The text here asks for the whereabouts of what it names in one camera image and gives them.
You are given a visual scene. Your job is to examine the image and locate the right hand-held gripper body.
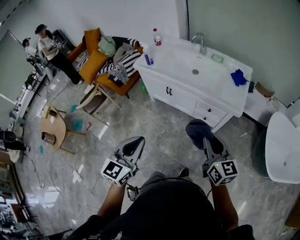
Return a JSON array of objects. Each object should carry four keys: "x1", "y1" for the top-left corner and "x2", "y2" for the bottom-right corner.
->
[{"x1": 202, "y1": 153, "x2": 239, "y2": 187}]

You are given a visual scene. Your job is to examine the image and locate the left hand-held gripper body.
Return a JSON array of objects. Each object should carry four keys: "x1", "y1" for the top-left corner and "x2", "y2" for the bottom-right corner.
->
[{"x1": 100, "y1": 152, "x2": 139, "y2": 187}]

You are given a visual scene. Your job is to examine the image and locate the dark blue cloth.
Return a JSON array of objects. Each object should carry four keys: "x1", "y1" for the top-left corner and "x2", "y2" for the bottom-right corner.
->
[{"x1": 186, "y1": 119, "x2": 214, "y2": 151}]

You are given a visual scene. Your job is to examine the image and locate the white cabinet door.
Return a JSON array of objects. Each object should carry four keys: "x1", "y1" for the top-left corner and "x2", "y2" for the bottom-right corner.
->
[
  {"x1": 170, "y1": 88, "x2": 198, "y2": 116},
  {"x1": 142, "y1": 73, "x2": 173, "y2": 106}
]

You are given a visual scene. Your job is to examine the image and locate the person's left forearm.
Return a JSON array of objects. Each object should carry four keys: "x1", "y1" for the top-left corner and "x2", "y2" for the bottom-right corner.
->
[{"x1": 96, "y1": 182, "x2": 128, "y2": 218}]

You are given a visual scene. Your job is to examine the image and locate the person's right forearm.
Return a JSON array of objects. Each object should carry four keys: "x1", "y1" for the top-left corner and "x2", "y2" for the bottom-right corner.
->
[{"x1": 210, "y1": 181, "x2": 240, "y2": 232}]

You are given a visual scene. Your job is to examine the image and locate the white drawer with black knob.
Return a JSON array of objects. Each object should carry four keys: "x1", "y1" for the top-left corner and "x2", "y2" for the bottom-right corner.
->
[
  {"x1": 192, "y1": 110, "x2": 221, "y2": 128},
  {"x1": 195, "y1": 98, "x2": 227, "y2": 120}
]

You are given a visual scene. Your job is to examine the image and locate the white vanity cabinet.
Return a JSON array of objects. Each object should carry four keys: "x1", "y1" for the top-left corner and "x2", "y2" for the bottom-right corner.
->
[{"x1": 133, "y1": 37, "x2": 254, "y2": 134}]

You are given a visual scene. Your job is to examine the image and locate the black battery pack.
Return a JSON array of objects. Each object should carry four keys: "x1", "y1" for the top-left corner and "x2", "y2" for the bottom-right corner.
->
[{"x1": 126, "y1": 184, "x2": 139, "y2": 202}]

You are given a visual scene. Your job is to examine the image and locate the person's grey trousers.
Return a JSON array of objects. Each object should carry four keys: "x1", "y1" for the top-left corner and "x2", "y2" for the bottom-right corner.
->
[{"x1": 140, "y1": 170, "x2": 193, "y2": 189}]

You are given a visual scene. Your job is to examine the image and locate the white power strip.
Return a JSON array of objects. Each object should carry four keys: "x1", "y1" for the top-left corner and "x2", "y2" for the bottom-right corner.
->
[{"x1": 71, "y1": 164, "x2": 84, "y2": 185}]

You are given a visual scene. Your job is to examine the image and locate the clear bag teal contents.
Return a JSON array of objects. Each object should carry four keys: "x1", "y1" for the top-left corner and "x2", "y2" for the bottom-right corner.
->
[{"x1": 63, "y1": 110, "x2": 88, "y2": 135}]

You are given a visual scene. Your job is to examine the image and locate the white low ledge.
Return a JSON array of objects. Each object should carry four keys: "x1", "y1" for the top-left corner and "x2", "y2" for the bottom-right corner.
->
[{"x1": 242, "y1": 88, "x2": 283, "y2": 127}]

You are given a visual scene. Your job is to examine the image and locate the wooden chair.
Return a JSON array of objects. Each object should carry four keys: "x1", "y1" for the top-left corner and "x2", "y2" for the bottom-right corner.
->
[{"x1": 75, "y1": 82, "x2": 122, "y2": 125}]

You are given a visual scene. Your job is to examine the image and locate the orange sofa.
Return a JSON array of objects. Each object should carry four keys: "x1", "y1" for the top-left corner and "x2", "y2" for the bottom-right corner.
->
[{"x1": 67, "y1": 35, "x2": 144, "y2": 97}]

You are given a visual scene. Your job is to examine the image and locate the person's black shirt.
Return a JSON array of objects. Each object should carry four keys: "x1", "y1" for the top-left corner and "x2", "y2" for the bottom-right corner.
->
[{"x1": 70, "y1": 178, "x2": 256, "y2": 240}]

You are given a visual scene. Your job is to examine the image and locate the metal cup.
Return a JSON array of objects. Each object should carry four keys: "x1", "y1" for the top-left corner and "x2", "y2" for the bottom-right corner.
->
[{"x1": 41, "y1": 131, "x2": 56, "y2": 145}]

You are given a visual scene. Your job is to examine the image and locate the round wooden table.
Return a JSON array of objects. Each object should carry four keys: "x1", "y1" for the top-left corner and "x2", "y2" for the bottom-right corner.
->
[{"x1": 39, "y1": 104, "x2": 87, "y2": 156}]

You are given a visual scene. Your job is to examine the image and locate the bright blue rag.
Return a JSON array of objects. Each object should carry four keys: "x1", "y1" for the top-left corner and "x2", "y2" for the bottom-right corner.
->
[{"x1": 230, "y1": 68, "x2": 249, "y2": 87}]

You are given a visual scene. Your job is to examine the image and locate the cardboard box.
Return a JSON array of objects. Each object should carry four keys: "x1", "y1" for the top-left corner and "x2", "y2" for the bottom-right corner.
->
[{"x1": 254, "y1": 81, "x2": 275, "y2": 98}]

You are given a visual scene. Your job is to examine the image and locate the grey fluffy blanket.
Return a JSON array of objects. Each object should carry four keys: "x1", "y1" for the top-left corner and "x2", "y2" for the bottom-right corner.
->
[{"x1": 107, "y1": 64, "x2": 129, "y2": 87}]

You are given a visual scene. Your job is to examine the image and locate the orange cushion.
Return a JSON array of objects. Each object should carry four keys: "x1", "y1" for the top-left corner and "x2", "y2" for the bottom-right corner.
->
[
  {"x1": 79, "y1": 49, "x2": 110, "y2": 86},
  {"x1": 83, "y1": 27, "x2": 102, "y2": 52}
]

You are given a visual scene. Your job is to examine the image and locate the striped black white blanket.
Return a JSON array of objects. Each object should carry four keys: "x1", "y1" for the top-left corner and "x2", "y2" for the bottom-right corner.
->
[{"x1": 72, "y1": 38, "x2": 142, "y2": 79}]

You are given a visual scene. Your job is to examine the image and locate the green soap dish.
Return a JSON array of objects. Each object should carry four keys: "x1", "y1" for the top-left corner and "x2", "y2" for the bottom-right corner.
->
[{"x1": 210, "y1": 53, "x2": 225, "y2": 63}]

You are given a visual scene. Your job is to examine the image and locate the beige garment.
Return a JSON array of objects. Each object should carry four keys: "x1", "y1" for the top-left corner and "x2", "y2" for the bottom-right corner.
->
[{"x1": 113, "y1": 43, "x2": 136, "y2": 66}]

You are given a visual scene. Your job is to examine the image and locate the chrome faucet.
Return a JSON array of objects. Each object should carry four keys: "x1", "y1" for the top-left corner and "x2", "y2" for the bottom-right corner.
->
[{"x1": 191, "y1": 32, "x2": 208, "y2": 56}]

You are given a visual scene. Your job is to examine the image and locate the mint green bag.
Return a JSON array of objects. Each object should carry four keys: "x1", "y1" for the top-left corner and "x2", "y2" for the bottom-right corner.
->
[{"x1": 97, "y1": 35, "x2": 117, "y2": 57}]

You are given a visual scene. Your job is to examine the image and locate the black appliance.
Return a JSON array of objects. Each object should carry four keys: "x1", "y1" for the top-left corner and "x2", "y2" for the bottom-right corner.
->
[{"x1": 0, "y1": 130, "x2": 28, "y2": 152}]

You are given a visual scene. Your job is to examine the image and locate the cluttered storage shelf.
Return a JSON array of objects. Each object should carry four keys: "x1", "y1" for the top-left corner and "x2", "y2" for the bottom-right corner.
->
[{"x1": 0, "y1": 150, "x2": 40, "y2": 240}]

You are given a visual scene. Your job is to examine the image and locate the clear bottle red cap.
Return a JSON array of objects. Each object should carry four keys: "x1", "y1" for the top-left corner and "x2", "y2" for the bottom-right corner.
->
[{"x1": 152, "y1": 28, "x2": 162, "y2": 46}]

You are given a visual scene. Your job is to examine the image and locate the grey roller blind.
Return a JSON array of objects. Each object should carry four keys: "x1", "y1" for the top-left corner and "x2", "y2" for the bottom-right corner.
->
[{"x1": 0, "y1": 30, "x2": 28, "y2": 104}]

